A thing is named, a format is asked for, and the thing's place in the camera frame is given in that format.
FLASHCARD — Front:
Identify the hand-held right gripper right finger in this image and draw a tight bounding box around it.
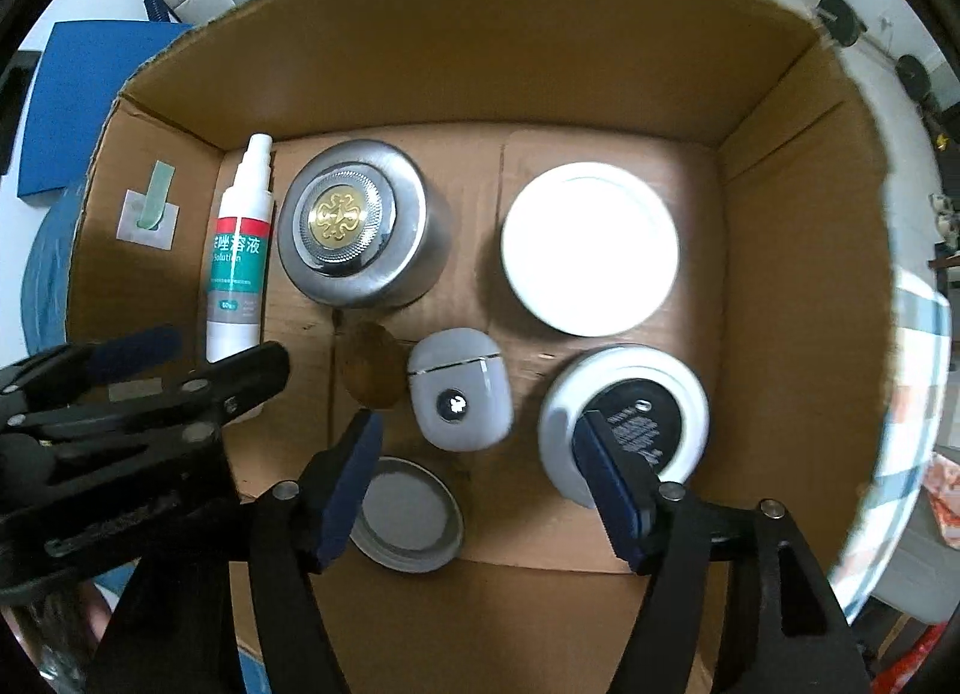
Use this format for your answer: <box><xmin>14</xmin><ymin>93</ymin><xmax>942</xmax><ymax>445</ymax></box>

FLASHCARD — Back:
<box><xmin>572</xmin><ymin>409</ymin><xmax>875</xmax><ymax>694</ymax></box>

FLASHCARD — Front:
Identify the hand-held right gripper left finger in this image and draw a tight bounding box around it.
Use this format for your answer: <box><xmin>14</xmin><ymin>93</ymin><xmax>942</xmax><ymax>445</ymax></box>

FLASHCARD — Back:
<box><xmin>90</xmin><ymin>409</ymin><xmax>385</xmax><ymax>694</ymax></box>

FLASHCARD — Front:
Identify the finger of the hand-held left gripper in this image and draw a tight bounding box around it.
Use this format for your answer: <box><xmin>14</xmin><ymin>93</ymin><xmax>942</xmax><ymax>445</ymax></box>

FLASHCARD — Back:
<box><xmin>0</xmin><ymin>323</ymin><xmax>185</xmax><ymax>399</ymax></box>
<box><xmin>174</xmin><ymin>340</ymin><xmax>292</xmax><ymax>434</ymax></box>

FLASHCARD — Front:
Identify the small white cap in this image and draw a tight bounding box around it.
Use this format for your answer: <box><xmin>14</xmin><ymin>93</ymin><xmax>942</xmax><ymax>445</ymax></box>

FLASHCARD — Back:
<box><xmin>349</xmin><ymin>457</ymin><xmax>466</xmax><ymax>575</ymax></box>

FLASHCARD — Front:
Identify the white jar with black lid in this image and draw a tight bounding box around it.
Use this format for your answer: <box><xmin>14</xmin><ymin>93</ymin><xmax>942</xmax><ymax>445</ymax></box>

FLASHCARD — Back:
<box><xmin>538</xmin><ymin>345</ymin><xmax>711</xmax><ymax>511</ymax></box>

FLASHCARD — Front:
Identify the white spray bottle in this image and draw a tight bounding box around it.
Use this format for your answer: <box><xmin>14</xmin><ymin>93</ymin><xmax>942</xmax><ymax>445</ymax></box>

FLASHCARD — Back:
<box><xmin>204</xmin><ymin>133</ymin><xmax>278</xmax><ymax>425</ymax></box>

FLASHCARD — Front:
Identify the white earbud case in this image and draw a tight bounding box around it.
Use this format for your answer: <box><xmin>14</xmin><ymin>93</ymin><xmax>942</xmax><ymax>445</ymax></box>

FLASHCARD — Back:
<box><xmin>407</xmin><ymin>328</ymin><xmax>515</xmax><ymax>453</ymax></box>

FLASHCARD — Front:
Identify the silver round tin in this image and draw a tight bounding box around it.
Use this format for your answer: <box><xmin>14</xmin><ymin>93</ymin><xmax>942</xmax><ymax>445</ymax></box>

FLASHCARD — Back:
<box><xmin>277</xmin><ymin>139</ymin><xmax>455</xmax><ymax>310</ymax></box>

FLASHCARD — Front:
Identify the white round jar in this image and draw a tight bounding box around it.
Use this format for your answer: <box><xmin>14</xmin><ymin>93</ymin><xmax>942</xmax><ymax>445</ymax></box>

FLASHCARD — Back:
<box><xmin>500</xmin><ymin>161</ymin><xmax>681</xmax><ymax>336</ymax></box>

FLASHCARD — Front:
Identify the cardboard box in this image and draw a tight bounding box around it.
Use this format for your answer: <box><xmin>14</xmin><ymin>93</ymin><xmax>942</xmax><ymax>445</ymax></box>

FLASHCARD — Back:
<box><xmin>64</xmin><ymin>0</ymin><xmax>901</xmax><ymax>694</ymax></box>

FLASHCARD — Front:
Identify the person's left hand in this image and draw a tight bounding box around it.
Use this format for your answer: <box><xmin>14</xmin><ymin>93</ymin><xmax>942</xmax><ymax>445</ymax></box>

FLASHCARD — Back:
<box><xmin>75</xmin><ymin>581</ymin><xmax>122</xmax><ymax>657</ymax></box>

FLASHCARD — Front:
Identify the blue striped blanket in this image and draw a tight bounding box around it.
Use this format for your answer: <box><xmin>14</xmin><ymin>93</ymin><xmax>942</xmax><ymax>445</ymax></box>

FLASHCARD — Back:
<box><xmin>19</xmin><ymin>184</ymin><xmax>98</xmax><ymax>365</ymax></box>

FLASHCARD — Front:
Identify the white sticker with green tab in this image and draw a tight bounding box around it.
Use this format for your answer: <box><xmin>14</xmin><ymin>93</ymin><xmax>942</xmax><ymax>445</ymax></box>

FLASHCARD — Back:
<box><xmin>118</xmin><ymin>160</ymin><xmax>185</xmax><ymax>250</ymax></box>

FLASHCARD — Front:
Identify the blue foam mat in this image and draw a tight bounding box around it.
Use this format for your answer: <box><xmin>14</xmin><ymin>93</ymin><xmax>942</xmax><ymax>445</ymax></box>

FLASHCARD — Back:
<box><xmin>15</xmin><ymin>20</ymin><xmax>196</xmax><ymax>204</ymax></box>

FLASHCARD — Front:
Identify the grey chair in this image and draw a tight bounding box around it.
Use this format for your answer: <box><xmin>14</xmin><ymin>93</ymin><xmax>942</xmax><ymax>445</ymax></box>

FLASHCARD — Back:
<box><xmin>870</xmin><ymin>521</ymin><xmax>960</xmax><ymax>627</ymax></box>

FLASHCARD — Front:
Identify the checked bed sheet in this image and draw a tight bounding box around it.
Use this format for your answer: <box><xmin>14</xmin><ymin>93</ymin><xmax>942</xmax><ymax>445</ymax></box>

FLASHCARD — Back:
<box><xmin>832</xmin><ymin>274</ymin><xmax>953</xmax><ymax>627</ymax></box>

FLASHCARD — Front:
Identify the orange patterned cloth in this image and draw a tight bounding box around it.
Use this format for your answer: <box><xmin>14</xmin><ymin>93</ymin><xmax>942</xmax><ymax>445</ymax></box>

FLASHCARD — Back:
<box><xmin>922</xmin><ymin>454</ymin><xmax>960</xmax><ymax>545</ymax></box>

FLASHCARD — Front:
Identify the short floor barbell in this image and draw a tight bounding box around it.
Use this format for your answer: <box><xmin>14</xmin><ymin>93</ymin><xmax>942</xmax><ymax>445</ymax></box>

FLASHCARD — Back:
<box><xmin>814</xmin><ymin>0</ymin><xmax>938</xmax><ymax>102</ymax></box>

